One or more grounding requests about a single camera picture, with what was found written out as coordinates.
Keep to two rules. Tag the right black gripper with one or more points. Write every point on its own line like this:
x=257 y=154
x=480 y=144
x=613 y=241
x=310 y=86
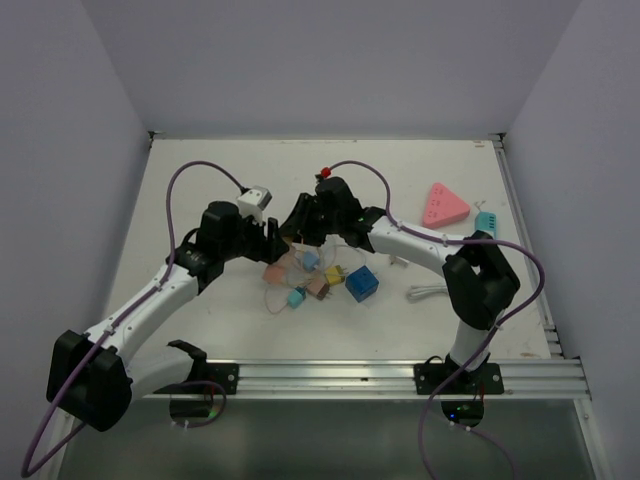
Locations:
x=299 y=224

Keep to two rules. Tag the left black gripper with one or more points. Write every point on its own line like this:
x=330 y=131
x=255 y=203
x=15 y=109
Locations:
x=269 y=246

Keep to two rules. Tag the orange-pink charger plug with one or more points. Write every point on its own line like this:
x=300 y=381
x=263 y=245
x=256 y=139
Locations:
x=274 y=275

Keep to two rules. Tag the light blue charger plug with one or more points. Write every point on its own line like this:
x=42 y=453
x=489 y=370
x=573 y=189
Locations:
x=310 y=261

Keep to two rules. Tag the yellow usb charger plug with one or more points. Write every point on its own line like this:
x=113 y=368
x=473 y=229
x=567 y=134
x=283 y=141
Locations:
x=335 y=275

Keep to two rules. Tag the teal usb charger plug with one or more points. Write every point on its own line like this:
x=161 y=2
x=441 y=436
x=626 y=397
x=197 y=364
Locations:
x=296 y=297

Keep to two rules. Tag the beige usb charger plug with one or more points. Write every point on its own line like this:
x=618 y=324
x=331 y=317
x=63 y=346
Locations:
x=319 y=288

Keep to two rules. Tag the blue cube socket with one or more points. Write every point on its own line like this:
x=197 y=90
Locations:
x=361 y=284

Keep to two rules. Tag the pink triangular power strip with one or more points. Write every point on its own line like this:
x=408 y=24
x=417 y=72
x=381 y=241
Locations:
x=443 y=207

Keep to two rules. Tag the teal power strip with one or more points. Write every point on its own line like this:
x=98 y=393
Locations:
x=486 y=222

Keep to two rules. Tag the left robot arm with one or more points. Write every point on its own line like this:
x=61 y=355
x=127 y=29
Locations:
x=91 y=375

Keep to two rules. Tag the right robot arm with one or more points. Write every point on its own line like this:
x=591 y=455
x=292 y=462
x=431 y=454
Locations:
x=480 y=282

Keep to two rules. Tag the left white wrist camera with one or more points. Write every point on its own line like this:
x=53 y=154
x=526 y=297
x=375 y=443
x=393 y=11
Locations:
x=255 y=199

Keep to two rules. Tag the aluminium front rail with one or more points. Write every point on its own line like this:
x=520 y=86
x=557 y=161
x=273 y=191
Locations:
x=393 y=379

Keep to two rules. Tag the aluminium rail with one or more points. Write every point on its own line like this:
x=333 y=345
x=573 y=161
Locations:
x=548 y=324
x=393 y=379

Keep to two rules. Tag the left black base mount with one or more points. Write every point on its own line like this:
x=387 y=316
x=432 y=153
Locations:
x=192 y=373

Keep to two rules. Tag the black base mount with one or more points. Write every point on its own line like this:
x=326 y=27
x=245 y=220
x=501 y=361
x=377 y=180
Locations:
x=192 y=373
x=435 y=375

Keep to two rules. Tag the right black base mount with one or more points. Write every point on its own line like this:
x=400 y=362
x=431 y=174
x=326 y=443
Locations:
x=435 y=375

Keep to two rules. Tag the aluminium right side rail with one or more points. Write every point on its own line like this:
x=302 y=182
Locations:
x=548 y=324

